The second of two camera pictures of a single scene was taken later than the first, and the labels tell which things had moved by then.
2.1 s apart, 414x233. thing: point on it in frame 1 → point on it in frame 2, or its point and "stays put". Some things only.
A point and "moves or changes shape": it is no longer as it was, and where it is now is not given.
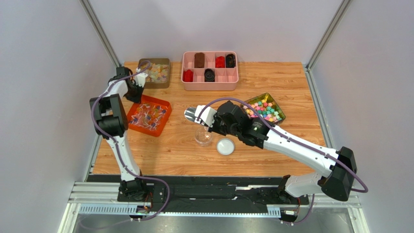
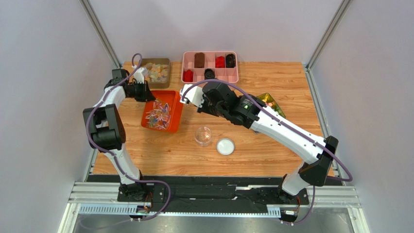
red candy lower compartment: (188, 75) stays put
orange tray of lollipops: (149, 116) moves or changes shape
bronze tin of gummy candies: (159, 74) stays put
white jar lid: (225, 146) stays put
